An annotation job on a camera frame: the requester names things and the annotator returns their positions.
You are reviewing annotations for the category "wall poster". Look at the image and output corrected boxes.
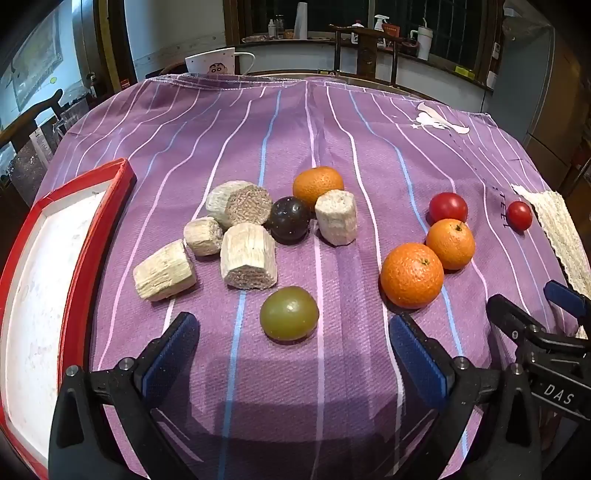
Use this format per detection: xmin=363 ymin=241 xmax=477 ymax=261
xmin=10 ymin=8 xmax=64 ymax=112

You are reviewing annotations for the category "purple striped cloth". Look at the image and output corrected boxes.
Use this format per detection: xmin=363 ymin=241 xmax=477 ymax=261
xmin=34 ymin=74 xmax=583 ymax=480

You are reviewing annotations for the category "brown cabinet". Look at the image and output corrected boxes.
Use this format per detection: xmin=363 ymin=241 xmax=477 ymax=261
xmin=525 ymin=46 xmax=591 ymax=188

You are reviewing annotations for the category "dark round fruit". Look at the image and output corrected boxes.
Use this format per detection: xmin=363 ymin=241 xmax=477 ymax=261
xmin=269 ymin=196 xmax=312 ymax=245

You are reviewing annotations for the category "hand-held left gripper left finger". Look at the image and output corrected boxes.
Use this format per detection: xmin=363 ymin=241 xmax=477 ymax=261
xmin=48 ymin=311 xmax=201 ymax=480

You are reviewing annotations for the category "white knitted mat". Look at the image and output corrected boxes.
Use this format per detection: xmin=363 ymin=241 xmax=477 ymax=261
xmin=510 ymin=184 xmax=591 ymax=301

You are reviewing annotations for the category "small sugarcane piece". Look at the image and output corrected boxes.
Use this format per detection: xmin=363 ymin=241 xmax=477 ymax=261
xmin=183 ymin=217 xmax=225 ymax=258

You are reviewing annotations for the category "wooden armchair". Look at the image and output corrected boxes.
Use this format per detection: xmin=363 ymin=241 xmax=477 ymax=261
xmin=0 ymin=88 xmax=64 ymax=155

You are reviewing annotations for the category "white cartoon mug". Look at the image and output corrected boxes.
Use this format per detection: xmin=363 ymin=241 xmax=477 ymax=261
xmin=185 ymin=46 xmax=257 ymax=77

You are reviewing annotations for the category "large orange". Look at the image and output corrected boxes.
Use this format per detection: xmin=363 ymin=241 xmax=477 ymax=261
xmin=380 ymin=243 xmax=445 ymax=310

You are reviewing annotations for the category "green round fruit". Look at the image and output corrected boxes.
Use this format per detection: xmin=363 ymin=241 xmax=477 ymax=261
xmin=259 ymin=286 xmax=320 ymax=343

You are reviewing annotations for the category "grey refrigerator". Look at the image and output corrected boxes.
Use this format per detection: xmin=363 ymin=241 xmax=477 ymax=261
xmin=488 ymin=18 xmax=557 ymax=141

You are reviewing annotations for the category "dark wooden chair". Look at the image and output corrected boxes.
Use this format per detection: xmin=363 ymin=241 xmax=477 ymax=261
xmin=329 ymin=24 xmax=419 ymax=86

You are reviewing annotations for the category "red tray with white inside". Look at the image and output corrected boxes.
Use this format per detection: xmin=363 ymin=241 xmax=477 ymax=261
xmin=0 ymin=158 xmax=138 ymax=480

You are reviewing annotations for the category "small red tomato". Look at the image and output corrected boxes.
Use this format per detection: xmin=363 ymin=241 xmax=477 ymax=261
xmin=506 ymin=200 xmax=533 ymax=233

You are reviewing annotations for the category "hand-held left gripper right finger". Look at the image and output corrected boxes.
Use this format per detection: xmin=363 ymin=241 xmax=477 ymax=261
xmin=388 ymin=314 xmax=543 ymax=480

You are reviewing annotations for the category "white tumbler with straw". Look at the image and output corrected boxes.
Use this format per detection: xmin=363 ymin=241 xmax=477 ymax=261
xmin=410 ymin=18 xmax=434 ymax=62

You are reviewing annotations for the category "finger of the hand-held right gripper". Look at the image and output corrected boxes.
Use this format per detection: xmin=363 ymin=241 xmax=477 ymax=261
xmin=487 ymin=294 xmax=591 ymax=366
xmin=544 ymin=280 xmax=591 ymax=325

